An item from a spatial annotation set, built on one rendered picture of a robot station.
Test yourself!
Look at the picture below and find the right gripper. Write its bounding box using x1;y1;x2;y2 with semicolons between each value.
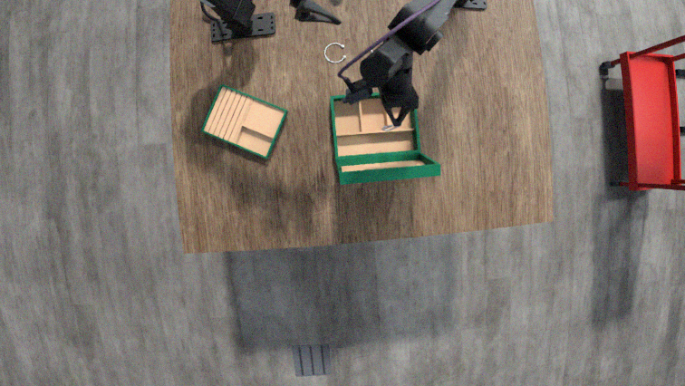
288;0;341;26

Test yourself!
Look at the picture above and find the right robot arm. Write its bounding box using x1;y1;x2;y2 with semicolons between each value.
199;0;276;42

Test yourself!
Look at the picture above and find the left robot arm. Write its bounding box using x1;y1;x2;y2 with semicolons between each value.
342;0;487;105

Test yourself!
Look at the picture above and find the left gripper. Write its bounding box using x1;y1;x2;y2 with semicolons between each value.
351;66;419;127

